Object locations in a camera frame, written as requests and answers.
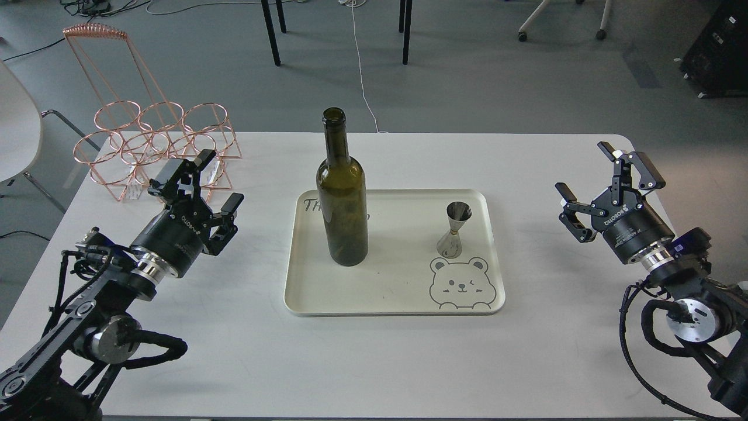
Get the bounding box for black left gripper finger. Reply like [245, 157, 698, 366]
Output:
[202, 192, 245, 256]
[147, 149, 216, 206]

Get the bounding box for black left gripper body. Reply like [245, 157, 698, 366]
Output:
[130, 202, 213, 279]

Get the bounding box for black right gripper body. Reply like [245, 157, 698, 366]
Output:
[593, 202, 675, 264]

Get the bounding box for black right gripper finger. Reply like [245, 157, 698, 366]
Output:
[597, 142, 666, 208]
[554, 183, 602, 243]

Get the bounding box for dark green wine bottle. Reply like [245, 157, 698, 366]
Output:
[316, 107, 368, 267]

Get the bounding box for steel double jigger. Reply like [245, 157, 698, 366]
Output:
[437, 202, 472, 259]

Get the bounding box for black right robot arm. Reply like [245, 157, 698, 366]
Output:
[555, 142, 747, 420]

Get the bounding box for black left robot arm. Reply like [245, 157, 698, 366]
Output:
[2, 149, 243, 420]

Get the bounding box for black equipment case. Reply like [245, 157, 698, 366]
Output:
[680, 1, 747, 98]

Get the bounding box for white office chair base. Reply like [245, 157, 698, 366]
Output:
[516, 1, 615, 43]

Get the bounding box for white chair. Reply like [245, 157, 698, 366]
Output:
[1, 64, 86, 213]

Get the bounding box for cream bear serving tray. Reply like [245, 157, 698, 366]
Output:
[284, 189, 505, 316]

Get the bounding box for black table legs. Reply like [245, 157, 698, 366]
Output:
[261, 0, 413, 67]

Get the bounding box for copper wire wine rack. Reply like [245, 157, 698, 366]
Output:
[63, 22, 243, 202]

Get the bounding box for black cables on floor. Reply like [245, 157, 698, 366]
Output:
[0, 0, 153, 62]

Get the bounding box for white cable on floor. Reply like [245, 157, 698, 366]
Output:
[339, 0, 389, 134]

